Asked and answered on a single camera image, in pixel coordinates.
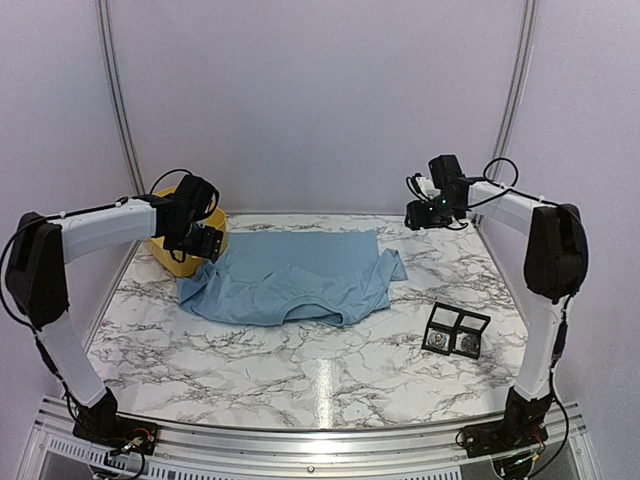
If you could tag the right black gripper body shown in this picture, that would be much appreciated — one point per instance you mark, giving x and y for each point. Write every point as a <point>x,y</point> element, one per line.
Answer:
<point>436,216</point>

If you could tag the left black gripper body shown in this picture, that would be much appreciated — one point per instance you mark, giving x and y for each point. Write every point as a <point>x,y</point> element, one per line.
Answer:
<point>191,242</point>

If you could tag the light blue printed t-shirt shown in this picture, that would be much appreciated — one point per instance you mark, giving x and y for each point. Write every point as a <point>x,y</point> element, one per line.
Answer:
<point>273,278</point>

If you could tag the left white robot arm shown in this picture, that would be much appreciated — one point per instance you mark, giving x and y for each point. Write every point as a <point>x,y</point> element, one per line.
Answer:
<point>36,257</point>

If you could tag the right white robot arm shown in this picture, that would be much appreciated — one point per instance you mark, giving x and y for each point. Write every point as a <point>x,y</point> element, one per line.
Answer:
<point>555,267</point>

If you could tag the left black brooch display box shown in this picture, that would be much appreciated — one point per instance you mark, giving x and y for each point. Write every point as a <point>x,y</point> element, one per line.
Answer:
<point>442,318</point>

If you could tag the portrait brooch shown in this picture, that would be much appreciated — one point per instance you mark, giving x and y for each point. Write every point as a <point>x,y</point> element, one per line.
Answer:
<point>438,340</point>

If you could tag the yellow plastic basket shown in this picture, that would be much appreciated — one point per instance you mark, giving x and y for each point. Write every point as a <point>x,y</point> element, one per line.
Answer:
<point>183,265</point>

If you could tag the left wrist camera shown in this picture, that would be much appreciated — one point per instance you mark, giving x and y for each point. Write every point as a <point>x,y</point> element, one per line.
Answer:
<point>197,192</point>

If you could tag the right aluminium frame post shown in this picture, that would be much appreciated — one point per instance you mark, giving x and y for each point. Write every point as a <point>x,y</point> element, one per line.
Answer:
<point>520,70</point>

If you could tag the aluminium frame post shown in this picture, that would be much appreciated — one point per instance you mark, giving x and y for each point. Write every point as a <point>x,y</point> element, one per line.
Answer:
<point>520,70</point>
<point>117,98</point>

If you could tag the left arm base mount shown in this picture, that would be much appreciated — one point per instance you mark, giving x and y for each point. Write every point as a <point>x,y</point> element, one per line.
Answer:
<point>128,436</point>

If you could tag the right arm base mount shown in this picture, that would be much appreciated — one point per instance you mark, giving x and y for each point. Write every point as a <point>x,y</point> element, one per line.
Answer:
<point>489,438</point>

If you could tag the left aluminium frame post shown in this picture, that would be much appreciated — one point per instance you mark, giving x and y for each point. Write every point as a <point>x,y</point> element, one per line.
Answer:
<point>117,98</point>

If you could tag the front aluminium rail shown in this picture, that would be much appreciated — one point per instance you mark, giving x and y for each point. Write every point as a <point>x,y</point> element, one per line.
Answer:
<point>193,451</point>

